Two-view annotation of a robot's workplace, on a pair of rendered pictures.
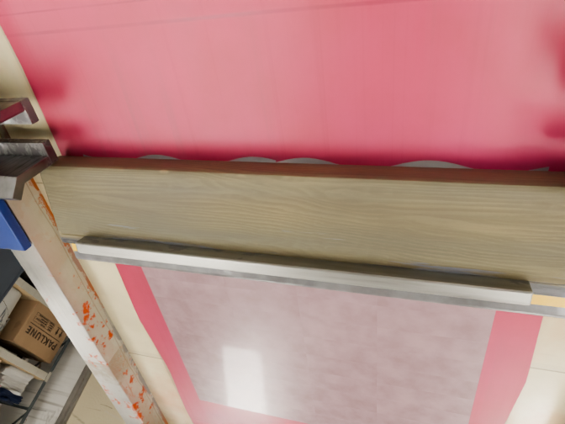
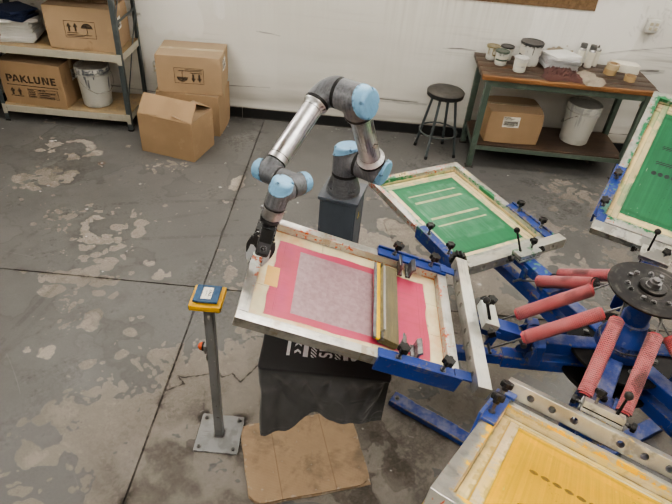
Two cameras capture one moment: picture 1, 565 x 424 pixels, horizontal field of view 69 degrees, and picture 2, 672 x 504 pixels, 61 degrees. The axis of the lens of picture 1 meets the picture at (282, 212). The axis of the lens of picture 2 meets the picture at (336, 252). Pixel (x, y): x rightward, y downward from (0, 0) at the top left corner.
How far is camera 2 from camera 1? 1.97 m
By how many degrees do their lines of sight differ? 53
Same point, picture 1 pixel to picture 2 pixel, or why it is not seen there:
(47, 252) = (372, 255)
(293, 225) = (389, 304)
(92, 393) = not seen: outside the picture
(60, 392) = not seen: outside the picture
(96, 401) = not seen: outside the picture
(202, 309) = (348, 276)
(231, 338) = (337, 277)
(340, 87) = (407, 323)
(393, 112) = (403, 329)
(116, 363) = (327, 241)
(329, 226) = (390, 309)
